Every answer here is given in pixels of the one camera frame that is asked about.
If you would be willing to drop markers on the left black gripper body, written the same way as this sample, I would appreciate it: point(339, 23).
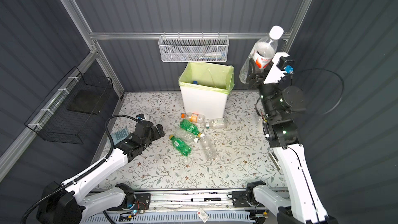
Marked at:
point(155, 135)

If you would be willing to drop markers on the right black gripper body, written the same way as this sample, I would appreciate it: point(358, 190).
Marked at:
point(257, 85)

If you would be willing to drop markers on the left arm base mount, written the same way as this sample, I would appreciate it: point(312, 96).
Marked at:
point(136, 202)

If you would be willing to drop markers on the red white carton label bottle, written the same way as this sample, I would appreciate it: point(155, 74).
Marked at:
point(262, 52)

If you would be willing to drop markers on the orange label orange cap bottle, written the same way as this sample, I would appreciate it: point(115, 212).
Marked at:
point(194, 118)

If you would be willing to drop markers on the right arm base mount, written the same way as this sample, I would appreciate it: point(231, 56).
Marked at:
point(244, 199)

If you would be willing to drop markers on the small clear square bottle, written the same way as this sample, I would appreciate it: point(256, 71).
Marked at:
point(218, 123)

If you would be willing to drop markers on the black wire basket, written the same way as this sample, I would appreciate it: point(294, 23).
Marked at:
point(68, 115)

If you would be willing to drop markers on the black marker pen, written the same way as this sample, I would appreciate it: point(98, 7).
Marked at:
point(205, 199)

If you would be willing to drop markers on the green soda bottle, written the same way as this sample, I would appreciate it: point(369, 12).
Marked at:
point(180, 145)
point(191, 128)

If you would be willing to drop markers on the white red tag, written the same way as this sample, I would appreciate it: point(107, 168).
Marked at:
point(204, 217)

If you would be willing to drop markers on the white trash bin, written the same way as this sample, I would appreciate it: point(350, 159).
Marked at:
point(210, 104)

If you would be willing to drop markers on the white wire mesh basket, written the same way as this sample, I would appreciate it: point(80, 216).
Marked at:
point(178, 50)

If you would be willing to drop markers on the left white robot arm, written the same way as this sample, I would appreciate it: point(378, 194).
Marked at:
point(71, 203)

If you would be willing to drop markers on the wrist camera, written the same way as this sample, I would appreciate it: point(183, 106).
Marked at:
point(281, 67)
point(141, 117)

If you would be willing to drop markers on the green bin liner bag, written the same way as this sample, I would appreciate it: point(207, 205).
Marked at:
point(208, 77)

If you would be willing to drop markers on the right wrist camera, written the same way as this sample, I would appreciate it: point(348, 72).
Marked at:
point(281, 67)

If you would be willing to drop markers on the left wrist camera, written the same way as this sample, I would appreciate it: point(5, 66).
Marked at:
point(141, 117)

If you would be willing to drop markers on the large clear bottle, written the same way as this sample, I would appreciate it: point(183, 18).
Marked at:
point(186, 136)

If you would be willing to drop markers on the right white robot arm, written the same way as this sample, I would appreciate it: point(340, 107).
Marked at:
point(281, 132)

